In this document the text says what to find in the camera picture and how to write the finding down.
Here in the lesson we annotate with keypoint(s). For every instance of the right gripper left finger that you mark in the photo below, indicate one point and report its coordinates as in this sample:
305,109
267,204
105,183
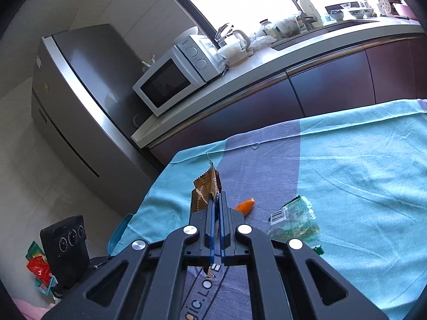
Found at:
188,246

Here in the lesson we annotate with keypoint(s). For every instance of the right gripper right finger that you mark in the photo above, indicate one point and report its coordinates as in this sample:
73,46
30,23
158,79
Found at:
244,245

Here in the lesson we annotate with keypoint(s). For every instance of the small orange peel piece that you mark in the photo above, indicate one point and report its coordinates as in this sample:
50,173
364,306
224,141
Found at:
245,207

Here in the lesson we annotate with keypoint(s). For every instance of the clear green snack wrapper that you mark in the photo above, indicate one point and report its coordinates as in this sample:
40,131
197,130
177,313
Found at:
296,219

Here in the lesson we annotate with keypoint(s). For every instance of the brown foil snack wrapper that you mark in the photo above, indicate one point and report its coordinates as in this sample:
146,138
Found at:
205,198

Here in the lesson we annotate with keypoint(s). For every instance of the teal trash bin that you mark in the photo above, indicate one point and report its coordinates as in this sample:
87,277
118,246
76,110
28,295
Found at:
117,234

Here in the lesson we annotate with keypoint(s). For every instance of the kitchen counter with cabinets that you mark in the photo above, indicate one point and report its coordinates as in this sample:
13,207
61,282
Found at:
367,63

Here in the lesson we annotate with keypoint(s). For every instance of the teal grey tablecloth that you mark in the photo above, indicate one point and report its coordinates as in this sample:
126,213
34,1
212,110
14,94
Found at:
363,170

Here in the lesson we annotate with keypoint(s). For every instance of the grey double door refrigerator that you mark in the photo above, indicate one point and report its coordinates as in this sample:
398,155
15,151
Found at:
84,105

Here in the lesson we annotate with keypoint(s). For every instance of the white microwave oven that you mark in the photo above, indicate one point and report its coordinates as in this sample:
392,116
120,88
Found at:
183,69

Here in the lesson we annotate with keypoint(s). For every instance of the glass electric kettle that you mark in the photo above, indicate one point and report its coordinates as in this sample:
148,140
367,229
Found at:
234,45

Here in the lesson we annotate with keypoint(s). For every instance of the white dish soap bottle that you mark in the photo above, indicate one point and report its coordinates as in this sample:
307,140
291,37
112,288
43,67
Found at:
312,15

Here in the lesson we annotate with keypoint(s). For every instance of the pink basin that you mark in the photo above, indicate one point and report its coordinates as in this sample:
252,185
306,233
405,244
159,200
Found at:
404,10

